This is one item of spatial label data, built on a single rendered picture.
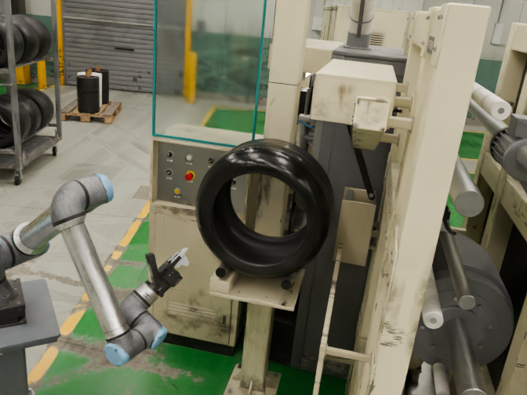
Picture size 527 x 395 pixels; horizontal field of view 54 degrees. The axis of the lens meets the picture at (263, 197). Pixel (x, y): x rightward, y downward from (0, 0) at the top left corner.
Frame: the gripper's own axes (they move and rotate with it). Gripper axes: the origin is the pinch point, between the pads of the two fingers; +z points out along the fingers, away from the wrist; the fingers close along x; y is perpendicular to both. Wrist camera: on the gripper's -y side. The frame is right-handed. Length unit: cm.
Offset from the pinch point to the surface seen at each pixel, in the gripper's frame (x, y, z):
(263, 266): 14.4, 24.2, 16.5
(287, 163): 30, -4, 46
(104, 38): -923, -177, 321
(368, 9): 0, -20, 143
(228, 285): 1.0, 24.7, 3.2
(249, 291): -0.5, 34.4, 8.6
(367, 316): 6, 85, 41
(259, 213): -17.7, 19.1, 40.3
